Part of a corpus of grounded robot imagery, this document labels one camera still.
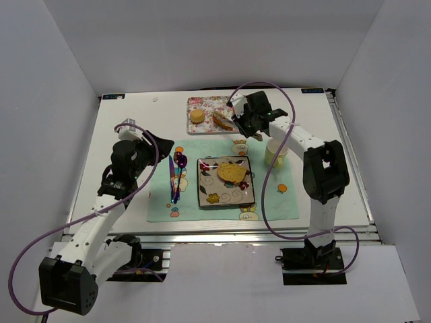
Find yellow bread slice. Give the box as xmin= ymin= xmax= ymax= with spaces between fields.
xmin=217 ymin=163 xmax=247 ymax=184

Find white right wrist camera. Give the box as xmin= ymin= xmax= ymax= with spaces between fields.
xmin=227 ymin=94 xmax=247 ymax=118

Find black table label left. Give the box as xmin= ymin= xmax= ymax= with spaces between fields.
xmin=102 ymin=94 xmax=125 ymax=100

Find mint green cartoon placemat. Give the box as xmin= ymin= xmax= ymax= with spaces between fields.
xmin=147 ymin=139 xmax=299 ymax=223

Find orange-brown bread slice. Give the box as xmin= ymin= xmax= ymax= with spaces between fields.
xmin=212 ymin=111 xmax=238 ymax=131

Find black table label right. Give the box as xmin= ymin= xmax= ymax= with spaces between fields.
xmin=301 ymin=87 xmax=325 ymax=94

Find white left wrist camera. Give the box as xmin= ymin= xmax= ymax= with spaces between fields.
xmin=114 ymin=118 xmax=142 ymax=141

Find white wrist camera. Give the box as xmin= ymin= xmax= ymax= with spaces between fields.
xmin=227 ymin=94 xmax=247 ymax=118
xmin=114 ymin=118 xmax=142 ymax=141

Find floral rectangular tray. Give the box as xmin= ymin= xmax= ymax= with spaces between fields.
xmin=186 ymin=96 xmax=239 ymax=135

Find black table label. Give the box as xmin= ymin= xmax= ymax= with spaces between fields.
xmin=102 ymin=94 xmax=125 ymax=100
xmin=301 ymin=87 xmax=325 ymax=94

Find purple spoon back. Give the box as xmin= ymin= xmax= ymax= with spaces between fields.
xmin=173 ymin=151 xmax=183 ymax=203

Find purple spoon front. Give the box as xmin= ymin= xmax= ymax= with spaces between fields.
xmin=176 ymin=154 xmax=188 ymax=200

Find square floral ceramic plate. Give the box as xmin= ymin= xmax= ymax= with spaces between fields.
xmin=197 ymin=155 xmax=255 ymax=209

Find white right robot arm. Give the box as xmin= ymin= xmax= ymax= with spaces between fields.
xmin=228 ymin=91 xmax=350 ymax=256

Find aluminium table frame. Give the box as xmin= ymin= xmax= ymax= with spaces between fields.
xmin=63 ymin=89 xmax=381 ymax=248

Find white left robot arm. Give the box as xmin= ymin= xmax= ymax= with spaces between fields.
xmin=38 ymin=131 xmax=174 ymax=316

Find purple spoon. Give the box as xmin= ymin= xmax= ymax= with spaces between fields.
xmin=173 ymin=151 xmax=183 ymax=203
xmin=176 ymin=154 xmax=188 ymax=200

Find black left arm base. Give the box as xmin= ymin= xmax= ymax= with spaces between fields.
xmin=90 ymin=234 xmax=167 ymax=286

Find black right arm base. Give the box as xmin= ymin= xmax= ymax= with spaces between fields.
xmin=275 ymin=248 xmax=347 ymax=286

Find round yellow bun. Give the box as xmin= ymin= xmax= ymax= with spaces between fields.
xmin=189 ymin=109 xmax=205 ymax=124

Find light green mug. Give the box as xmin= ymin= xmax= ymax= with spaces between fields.
xmin=264 ymin=139 xmax=289 ymax=168

